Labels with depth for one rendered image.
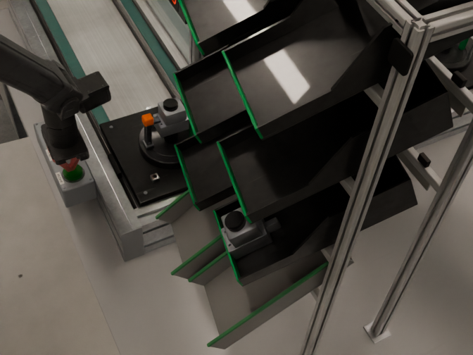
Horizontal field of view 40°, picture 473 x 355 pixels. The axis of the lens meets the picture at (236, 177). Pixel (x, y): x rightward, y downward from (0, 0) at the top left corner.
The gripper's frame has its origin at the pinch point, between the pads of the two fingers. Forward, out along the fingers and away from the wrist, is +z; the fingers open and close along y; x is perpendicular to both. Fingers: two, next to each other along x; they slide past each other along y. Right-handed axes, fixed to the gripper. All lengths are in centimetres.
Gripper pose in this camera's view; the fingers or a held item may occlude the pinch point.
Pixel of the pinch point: (70, 167)
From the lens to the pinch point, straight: 139.8
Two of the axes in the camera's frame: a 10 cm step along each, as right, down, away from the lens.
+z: -0.6, 6.2, 7.8
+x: -8.9, 3.2, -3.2
